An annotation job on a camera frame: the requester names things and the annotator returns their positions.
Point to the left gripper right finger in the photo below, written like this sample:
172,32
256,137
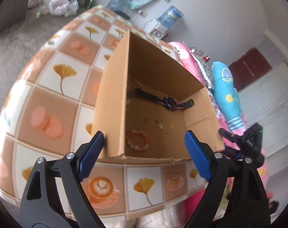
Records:
235,195

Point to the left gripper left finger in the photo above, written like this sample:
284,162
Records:
41,205

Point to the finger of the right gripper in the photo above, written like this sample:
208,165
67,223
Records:
229,136
232,153

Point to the small gold earring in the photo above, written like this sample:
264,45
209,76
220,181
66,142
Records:
170,124

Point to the purple pink smartwatch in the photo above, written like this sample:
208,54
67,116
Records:
168,102

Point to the brown cardboard box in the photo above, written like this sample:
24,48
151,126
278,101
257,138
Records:
147,102

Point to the blue cartoon pillow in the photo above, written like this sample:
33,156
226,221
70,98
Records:
227,97

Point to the pink floral quilt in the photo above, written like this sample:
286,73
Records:
207,127

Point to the dark red door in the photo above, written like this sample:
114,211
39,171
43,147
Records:
248,68

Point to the patterned grey pillow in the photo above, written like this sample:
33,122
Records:
205,72

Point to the ginkgo pattern tablecloth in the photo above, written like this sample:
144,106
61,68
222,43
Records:
49,112

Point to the white water dispenser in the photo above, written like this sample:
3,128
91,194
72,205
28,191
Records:
157,30

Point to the blue water bottle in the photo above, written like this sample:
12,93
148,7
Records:
169,17

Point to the grey cabinet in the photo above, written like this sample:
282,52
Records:
12,12

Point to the white plastic bag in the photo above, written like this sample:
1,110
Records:
64,8

